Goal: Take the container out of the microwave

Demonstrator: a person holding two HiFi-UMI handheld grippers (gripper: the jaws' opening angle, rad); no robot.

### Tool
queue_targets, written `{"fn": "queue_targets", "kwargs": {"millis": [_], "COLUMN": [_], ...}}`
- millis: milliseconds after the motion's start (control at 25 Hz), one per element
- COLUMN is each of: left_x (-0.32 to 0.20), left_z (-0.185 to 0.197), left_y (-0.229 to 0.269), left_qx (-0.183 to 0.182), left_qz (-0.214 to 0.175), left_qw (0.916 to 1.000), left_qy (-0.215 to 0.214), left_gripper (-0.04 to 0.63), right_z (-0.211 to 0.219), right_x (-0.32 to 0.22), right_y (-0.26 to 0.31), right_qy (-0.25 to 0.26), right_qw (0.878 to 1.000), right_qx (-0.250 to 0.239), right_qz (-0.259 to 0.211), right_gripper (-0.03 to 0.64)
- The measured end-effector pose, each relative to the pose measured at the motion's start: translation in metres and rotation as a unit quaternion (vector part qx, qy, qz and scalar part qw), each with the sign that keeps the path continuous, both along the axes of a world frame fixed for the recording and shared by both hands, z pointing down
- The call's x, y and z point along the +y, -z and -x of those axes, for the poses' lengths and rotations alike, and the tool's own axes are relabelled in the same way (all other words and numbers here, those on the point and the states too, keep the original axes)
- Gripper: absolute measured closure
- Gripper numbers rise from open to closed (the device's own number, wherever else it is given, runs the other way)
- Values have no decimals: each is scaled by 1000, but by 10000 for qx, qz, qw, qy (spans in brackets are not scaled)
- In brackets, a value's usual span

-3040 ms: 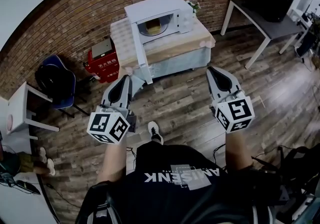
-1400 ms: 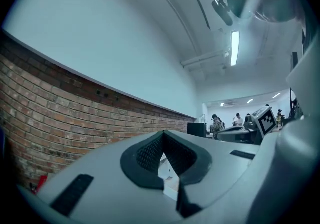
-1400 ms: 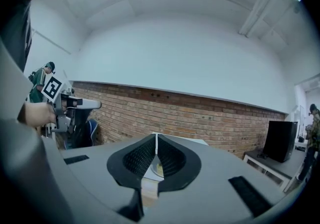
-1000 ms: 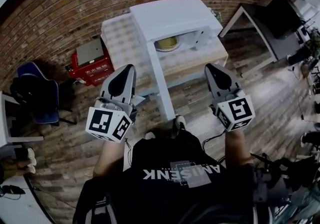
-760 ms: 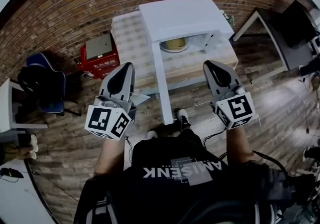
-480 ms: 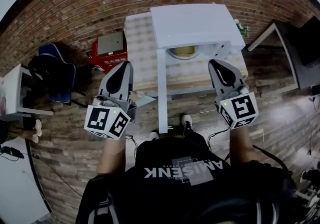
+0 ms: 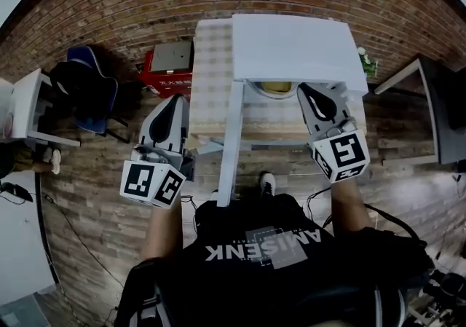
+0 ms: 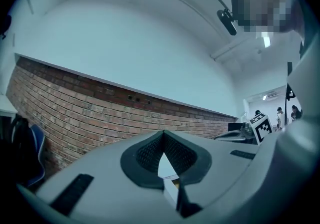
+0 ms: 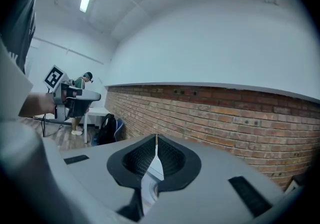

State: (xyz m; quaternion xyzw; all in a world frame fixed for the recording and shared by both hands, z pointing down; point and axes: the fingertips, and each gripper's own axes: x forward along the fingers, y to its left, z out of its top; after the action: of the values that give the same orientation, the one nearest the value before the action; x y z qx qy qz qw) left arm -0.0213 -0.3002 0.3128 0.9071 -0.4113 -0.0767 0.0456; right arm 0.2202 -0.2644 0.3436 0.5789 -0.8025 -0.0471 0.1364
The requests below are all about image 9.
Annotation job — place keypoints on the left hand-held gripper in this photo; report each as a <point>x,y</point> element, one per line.
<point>60,98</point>

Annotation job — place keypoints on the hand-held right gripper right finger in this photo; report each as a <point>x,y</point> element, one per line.
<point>212,180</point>

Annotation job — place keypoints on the blue chair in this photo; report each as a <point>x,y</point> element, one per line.
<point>119,128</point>

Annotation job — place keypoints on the person's black t-shirt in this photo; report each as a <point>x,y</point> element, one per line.
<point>20,31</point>

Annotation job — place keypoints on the small white table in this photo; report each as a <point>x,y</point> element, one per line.
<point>97,111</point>

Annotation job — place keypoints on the person's left forearm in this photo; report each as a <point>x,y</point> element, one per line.
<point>37,104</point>

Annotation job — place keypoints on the black backpack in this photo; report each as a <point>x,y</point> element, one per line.
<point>107,128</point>

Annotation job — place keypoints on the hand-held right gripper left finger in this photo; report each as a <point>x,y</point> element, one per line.
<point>100,168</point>

